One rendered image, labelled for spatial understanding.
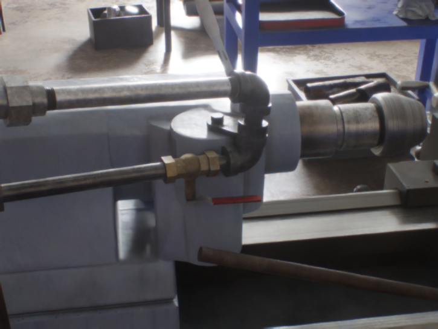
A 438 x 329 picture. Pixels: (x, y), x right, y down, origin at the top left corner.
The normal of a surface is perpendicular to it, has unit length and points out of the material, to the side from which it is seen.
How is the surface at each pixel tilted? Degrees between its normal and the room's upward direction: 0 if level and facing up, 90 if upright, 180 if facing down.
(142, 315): 90
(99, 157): 82
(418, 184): 0
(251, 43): 90
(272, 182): 0
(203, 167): 68
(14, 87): 56
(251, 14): 90
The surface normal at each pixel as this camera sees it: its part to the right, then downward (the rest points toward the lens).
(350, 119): 0.10, -0.33
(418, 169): 0.00, -0.88
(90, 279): 0.13, 0.00
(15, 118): 0.43, 0.59
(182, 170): 0.37, 0.07
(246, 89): 0.47, 0.29
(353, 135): 0.15, 0.34
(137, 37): 0.29, 0.46
